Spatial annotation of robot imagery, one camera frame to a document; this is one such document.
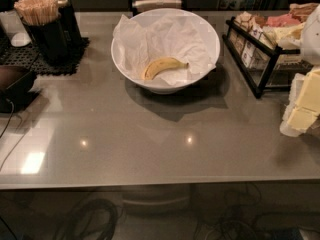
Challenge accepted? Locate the white bowl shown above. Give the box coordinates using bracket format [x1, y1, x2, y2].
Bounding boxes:
[110, 7, 221, 95]

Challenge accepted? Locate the yellow banana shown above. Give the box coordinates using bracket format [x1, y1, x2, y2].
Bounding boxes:
[142, 57, 189, 80]

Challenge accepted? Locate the black cup of stir sticks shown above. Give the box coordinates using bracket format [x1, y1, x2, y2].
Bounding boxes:
[14, 0, 69, 64]

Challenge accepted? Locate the white paper liner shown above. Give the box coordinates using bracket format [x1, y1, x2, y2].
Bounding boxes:
[112, 13, 218, 87]

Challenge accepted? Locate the dark bottle with cork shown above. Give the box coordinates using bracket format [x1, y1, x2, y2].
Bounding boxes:
[57, 0, 82, 46]

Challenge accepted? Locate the black wire condiment rack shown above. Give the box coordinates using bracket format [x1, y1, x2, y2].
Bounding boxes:
[223, 17, 312, 98]

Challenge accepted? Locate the clear jar with lid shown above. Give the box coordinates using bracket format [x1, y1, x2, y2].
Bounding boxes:
[0, 0, 31, 47]

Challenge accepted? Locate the black rubber mat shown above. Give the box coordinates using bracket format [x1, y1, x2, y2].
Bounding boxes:
[0, 36, 90, 75]

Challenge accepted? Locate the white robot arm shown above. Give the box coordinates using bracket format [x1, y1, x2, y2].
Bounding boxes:
[280, 5, 320, 137]

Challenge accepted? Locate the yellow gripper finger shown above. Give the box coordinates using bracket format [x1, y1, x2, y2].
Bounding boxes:
[280, 107, 319, 137]
[289, 67, 320, 113]

